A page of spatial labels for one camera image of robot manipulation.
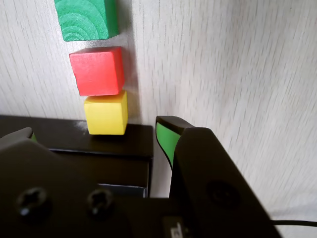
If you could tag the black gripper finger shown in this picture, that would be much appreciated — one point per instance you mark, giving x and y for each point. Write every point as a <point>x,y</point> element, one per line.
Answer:
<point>210,161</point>
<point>49,186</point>

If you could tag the yellow wooden cube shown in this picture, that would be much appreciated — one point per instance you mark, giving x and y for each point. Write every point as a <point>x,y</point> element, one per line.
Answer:
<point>106,114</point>

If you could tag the red wooden cube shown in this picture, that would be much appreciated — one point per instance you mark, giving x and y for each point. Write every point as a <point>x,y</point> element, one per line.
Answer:
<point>94,72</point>

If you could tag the green wooden cube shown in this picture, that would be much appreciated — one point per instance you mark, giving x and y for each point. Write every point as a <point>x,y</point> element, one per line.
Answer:
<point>84,19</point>

